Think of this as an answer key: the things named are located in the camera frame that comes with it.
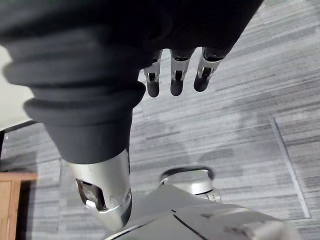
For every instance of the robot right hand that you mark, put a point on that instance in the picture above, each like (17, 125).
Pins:
(82, 82)

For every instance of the white bed sheet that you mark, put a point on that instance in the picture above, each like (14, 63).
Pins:
(12, 100)

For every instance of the dark robot foot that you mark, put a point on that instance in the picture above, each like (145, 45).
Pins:
(186, 172)

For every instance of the brown wooden furniture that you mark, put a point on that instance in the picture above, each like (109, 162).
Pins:
(11, 205)

